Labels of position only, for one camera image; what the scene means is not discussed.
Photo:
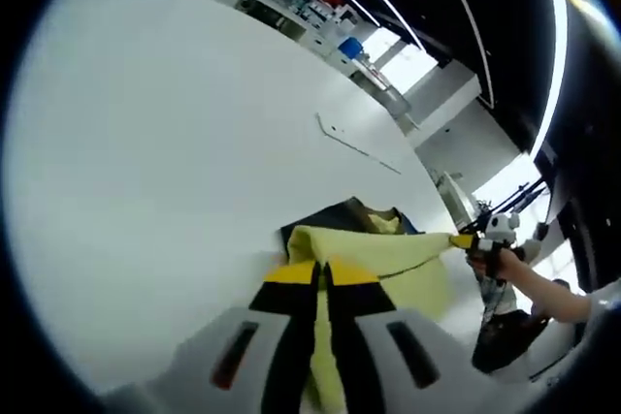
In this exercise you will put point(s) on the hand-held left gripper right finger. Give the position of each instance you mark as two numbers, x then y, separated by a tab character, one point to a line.
359	327

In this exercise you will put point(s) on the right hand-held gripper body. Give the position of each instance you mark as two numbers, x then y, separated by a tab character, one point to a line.
502	234

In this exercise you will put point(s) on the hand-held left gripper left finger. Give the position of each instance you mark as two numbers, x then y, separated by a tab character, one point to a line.
286	327

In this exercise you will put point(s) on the yellow and blue garment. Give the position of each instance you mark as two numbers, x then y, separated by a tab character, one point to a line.
388	249

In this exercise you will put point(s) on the thin tape outline template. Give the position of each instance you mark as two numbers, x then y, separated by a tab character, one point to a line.
356	147

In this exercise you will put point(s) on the person's right hand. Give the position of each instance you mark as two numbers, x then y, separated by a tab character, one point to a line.
490	266

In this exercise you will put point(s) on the black chair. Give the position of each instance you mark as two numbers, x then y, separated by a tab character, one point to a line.
509	341

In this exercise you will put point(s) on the white column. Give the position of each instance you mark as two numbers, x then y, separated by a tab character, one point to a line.
466	133

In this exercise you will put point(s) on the person's white shirt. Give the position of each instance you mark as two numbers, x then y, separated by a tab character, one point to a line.
601	307

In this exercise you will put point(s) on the long curved ceiling light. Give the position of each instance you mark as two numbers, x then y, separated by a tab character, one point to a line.
550	45

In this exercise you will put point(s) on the white lab counter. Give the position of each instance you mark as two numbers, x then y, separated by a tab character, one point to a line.
291	11

